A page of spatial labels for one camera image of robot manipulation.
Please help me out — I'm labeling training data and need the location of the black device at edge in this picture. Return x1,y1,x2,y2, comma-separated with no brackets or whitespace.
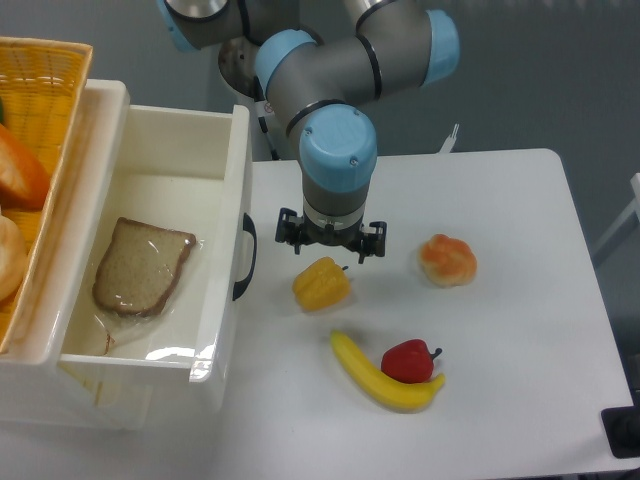
601,406,639,459

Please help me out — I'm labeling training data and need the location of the yellow banana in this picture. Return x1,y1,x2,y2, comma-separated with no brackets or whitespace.
330,330,446,412

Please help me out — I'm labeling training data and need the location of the orange bread piece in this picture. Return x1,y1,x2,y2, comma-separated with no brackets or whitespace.
1,125,50,210

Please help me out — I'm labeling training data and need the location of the yellow wicker basket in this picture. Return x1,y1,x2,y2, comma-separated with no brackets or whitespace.
1,37,93,354

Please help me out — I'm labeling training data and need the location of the orange bread roll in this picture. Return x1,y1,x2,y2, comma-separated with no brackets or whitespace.
418,233,478,288

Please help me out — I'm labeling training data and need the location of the white drawer cabinet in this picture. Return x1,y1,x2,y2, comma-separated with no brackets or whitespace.
1,80,130,429

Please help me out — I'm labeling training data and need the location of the yellow bell pepper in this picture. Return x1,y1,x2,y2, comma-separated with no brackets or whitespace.
292,257,351,311

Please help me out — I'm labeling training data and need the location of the white top drawer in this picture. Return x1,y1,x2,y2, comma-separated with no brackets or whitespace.
60,106,257,429

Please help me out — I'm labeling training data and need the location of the red bell pepper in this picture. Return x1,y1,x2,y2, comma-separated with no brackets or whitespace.
381,339,443,384

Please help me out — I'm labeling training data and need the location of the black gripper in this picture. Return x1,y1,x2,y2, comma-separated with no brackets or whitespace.
275,207,387,264

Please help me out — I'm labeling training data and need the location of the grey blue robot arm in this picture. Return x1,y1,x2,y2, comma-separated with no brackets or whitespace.
158,1,460,258

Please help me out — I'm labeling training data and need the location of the white frame at right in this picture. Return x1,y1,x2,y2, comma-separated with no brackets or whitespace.
591,173,639,268

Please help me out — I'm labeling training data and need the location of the wrapped brown bread slice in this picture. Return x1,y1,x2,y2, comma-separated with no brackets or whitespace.
92,217,196,318

